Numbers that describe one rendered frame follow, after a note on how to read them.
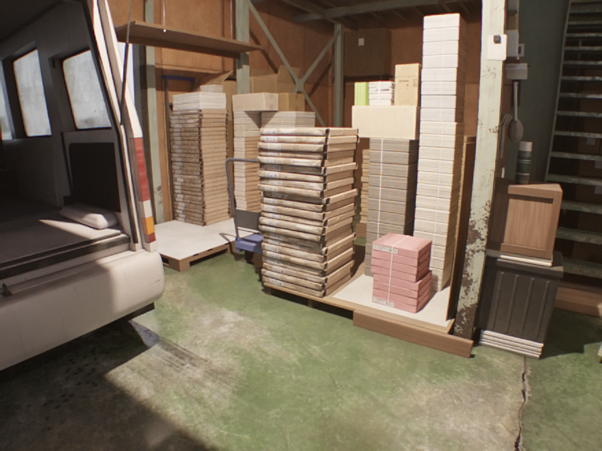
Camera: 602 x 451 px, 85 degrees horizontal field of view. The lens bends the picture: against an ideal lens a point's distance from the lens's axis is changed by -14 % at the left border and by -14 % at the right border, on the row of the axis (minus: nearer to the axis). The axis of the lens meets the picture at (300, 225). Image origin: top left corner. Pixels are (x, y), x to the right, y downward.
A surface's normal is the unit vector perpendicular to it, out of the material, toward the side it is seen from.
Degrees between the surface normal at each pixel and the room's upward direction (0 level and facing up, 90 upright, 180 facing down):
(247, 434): 0
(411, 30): 90
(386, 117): 90
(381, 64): 90
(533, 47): 90
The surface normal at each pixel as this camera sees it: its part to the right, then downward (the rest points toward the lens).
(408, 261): -0.59, 0.21
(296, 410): 0.00, -0.97
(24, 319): 0.83, 0.08
